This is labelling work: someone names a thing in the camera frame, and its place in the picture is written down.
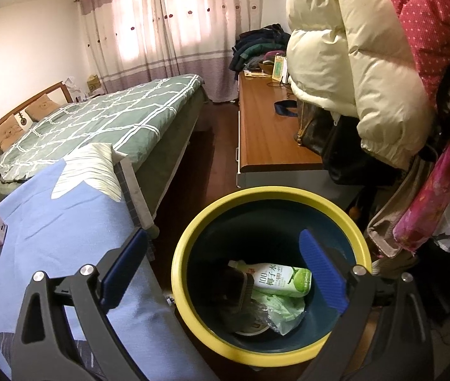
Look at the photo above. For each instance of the beige bag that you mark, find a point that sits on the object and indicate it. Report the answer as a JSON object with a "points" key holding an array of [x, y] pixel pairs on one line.
{"points": [[387, 222]]}

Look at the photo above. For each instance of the black bag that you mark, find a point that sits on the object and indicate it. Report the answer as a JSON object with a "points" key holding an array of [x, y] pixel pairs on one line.
{"points": [[352, 154]]}

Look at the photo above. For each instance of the yellow rimmed dark bin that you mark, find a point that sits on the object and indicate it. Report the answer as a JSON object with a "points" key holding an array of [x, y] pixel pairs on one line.
{"points": [[248, 222]]}

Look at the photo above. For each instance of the brown pillow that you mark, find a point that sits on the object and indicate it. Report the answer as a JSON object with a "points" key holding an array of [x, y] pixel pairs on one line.
{"points": [[7, 138], [42, 106]]}

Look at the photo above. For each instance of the red dotted padded cloth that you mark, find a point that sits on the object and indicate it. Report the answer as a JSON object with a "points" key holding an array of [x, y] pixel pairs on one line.
{"points": [[427, 27]]}

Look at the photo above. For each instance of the pile of dark clothes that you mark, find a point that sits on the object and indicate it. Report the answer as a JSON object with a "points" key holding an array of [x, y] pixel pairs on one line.
{"points": [[256, 43]]}

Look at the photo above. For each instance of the green white small box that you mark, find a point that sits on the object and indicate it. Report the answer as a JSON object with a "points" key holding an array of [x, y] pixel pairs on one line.
{"points": [[279, 68]]}

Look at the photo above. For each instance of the wooden headboard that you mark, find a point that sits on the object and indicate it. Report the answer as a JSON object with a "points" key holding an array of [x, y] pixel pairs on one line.
{"points": [[22, 101]]}

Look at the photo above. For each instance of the pink white curtain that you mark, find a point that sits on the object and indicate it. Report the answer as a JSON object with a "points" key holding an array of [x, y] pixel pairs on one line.
{"points": [[161, 27]]}

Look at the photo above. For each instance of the cream puffer jacket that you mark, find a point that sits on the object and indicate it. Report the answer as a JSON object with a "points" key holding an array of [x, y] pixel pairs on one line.
{"points": [[340, 47]]}

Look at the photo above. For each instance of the white paper bowl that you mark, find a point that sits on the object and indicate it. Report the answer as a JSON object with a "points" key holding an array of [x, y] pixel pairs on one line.
{"points": [[250, 328]]}

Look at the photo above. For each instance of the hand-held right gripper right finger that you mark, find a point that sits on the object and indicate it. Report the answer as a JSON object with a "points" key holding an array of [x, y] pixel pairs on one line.
{"points": [[322, 270]]}

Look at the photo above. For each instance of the brown patterned handbag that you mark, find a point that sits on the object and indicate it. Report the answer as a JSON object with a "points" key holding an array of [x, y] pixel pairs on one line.
{"points": [[312, 131]]}

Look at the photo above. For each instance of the green white drink carton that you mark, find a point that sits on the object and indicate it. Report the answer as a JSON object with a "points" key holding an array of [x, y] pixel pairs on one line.
{"points": [[280, 281]]}

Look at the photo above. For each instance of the blue tablecloth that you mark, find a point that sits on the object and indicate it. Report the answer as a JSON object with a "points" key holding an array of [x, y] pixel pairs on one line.
{"points": [[70, 226]]}

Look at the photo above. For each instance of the bed with green checked quilt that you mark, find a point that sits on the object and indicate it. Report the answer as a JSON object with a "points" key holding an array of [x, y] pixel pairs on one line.
{"points": [[110, 119]]}

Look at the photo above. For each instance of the black rectangular tray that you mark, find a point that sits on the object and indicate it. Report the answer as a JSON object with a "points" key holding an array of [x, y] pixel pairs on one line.
{"points": [[233, 289]]}

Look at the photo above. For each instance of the wooden desk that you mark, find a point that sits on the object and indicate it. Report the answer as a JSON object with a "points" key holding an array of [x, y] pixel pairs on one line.
{"points": [[268, 139]]}

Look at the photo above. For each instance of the pink floral bag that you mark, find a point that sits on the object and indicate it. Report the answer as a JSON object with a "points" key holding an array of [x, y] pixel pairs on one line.
{"points": [[427, 198]]}

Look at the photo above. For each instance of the cardboard box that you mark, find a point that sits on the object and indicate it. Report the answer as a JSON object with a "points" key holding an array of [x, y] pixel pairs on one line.
{"points": [[94, 84]]}

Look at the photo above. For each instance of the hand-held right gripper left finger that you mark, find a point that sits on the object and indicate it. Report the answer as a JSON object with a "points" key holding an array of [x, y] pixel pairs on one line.
{"points": [[126, 270]]}

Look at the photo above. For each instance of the green plastic bag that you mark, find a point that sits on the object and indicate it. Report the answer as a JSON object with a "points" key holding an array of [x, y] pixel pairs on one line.
{"points": [[284, 311]]}

